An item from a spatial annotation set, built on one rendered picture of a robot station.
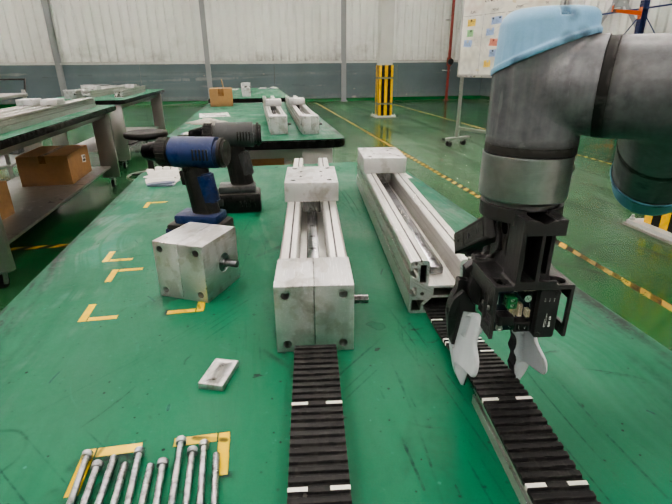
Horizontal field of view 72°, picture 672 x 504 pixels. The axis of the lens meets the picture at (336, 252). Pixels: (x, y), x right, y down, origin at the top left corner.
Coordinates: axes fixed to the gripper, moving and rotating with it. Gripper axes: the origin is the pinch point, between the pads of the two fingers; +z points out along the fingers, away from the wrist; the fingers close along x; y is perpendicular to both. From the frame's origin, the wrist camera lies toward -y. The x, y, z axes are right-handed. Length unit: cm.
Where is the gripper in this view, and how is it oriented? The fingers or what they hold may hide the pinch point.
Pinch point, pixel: (487, 368)
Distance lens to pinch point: 55.5
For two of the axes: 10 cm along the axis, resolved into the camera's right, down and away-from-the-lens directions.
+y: 0.6, 3.8, -9.3
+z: 0.1, 9.3, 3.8
